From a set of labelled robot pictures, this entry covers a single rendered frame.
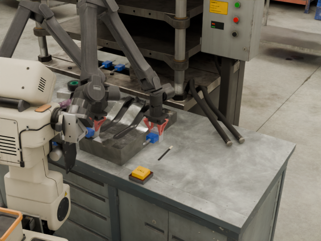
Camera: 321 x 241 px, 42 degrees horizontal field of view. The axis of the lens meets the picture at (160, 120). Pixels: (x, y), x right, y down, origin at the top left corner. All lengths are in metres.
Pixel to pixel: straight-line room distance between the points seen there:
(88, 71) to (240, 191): 0.81
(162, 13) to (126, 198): 1.09
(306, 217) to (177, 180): 1.36
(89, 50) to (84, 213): 1.03
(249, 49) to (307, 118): 1.91
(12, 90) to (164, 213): 0.87
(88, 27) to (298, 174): 2.21
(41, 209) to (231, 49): 1.33
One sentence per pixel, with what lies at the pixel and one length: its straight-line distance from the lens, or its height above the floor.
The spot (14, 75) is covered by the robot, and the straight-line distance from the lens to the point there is 1.58.
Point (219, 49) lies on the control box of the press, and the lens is 2.44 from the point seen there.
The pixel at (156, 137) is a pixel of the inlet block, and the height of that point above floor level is 0.93.
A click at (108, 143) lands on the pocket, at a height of 0.86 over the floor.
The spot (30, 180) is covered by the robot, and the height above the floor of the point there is 0.92.
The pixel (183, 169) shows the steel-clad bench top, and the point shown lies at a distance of 1.92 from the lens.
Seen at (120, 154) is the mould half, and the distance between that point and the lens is 1.92.
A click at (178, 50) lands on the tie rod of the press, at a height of 1.11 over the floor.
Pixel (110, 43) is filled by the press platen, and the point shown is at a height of 1.02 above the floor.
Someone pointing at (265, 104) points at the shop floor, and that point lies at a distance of 4.34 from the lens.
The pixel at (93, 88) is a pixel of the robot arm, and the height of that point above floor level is 1.27.
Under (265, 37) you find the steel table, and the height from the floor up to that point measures 0.26.
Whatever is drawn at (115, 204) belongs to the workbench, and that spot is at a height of 0.56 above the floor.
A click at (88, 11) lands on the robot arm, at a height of 1.51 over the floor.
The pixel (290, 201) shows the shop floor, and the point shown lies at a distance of 3.12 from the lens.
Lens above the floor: 1.94
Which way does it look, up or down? 30 degrees down
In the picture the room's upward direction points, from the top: straight up
